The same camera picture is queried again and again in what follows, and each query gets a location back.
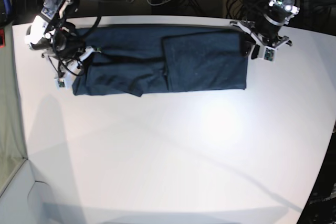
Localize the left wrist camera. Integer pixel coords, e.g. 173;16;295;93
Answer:
258;46;277;62

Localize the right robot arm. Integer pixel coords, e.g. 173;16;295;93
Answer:
25;0;102;88

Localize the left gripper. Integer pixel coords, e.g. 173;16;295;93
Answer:
230;14;292;59

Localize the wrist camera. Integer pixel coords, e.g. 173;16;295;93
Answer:
54;77;72;89
258;46;277;62

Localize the green curtain panel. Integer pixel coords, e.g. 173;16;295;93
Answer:
1;25;27;194

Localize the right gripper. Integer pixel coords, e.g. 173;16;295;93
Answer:
41;46;95;82

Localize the dark blue t-shirt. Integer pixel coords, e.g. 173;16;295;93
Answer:
72;25;248;97

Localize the blue handled tool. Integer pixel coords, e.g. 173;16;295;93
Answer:
3;0;12;16

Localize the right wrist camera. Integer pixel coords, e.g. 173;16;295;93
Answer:
54;77;72;89

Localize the red box at edge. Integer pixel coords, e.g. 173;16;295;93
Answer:
0;28;6;48

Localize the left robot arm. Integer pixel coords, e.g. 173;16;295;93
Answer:
230;0;300;62

